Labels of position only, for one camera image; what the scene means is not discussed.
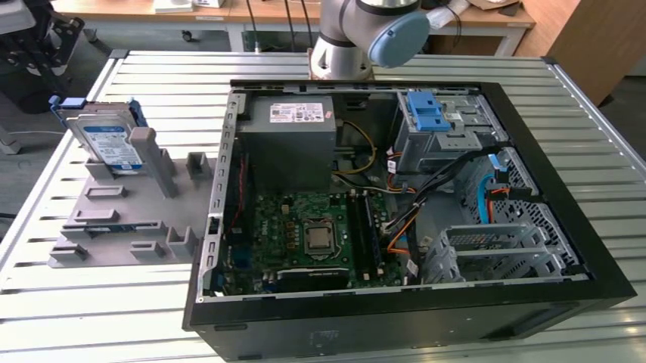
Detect hard disk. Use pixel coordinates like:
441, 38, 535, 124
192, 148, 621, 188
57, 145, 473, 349
48, 96, 150, 177

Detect blue data wire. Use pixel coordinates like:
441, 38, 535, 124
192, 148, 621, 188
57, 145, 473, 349
476, 149, 507, 226

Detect red orange power wire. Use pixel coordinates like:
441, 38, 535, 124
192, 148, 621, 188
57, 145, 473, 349
487, 185, 544, 202

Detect wooden desk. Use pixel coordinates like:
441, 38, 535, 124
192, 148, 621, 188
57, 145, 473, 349
34, 0, 536, 52

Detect grey metal foot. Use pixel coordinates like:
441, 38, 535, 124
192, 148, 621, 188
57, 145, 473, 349
0, 124, 23, 156

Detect grey parts rack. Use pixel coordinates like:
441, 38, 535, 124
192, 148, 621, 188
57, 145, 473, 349
48, 127, 217, 268

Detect grey power supply unit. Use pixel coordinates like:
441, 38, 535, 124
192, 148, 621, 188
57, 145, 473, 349
236, 94, 337, 194

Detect green motherboard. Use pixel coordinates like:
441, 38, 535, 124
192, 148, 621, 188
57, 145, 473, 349
224, 191, 404, 294

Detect silver CPU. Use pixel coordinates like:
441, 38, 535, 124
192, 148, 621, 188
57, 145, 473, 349
304, 225, 333, 251

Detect blue plastic drive latch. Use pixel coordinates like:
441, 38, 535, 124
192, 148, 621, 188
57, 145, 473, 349
405, 92, 453, 132

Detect black RAM slot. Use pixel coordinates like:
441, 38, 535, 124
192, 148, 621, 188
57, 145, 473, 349
349, 191, 368, 279

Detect clear plastic bag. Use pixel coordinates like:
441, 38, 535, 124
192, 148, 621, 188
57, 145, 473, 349
425, 0, 473, 29

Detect black graphics card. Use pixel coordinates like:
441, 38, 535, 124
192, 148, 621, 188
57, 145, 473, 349
274, 267, 349, 293

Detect metal drive cage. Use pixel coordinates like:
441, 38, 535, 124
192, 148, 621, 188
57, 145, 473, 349
392, 90, 511, 178

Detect brown cardboard piece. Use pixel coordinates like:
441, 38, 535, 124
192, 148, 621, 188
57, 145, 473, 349
468, 0, 520, 11

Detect black PC case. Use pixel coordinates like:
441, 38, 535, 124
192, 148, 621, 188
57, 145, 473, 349
181, 78, 637, 360

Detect wooden cabinet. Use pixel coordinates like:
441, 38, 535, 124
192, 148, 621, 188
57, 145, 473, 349
513, 0, 646, 109

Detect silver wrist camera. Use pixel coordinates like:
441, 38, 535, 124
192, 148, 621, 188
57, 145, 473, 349
0, 0, 37, 37

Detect white floor cable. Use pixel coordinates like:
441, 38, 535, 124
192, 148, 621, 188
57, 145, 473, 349
6, 129, 64, 138

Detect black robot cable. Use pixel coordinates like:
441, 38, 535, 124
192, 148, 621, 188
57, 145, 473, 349
244, 0, 313, 54

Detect thin red wire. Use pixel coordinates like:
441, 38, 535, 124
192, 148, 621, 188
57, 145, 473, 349
238, 153, 250, 231

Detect yellow wire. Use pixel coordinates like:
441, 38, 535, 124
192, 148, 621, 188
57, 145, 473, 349
330, 120, 379, 177

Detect grey white wire bundle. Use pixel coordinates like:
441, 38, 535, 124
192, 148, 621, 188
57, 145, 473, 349
332, 172, 420, 196

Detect black cable bundle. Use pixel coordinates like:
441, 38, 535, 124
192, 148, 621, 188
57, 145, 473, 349
391, 149, 500, 243

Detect orange wire bundle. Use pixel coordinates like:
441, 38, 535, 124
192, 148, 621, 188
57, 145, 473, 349
385, 225, 411, 255

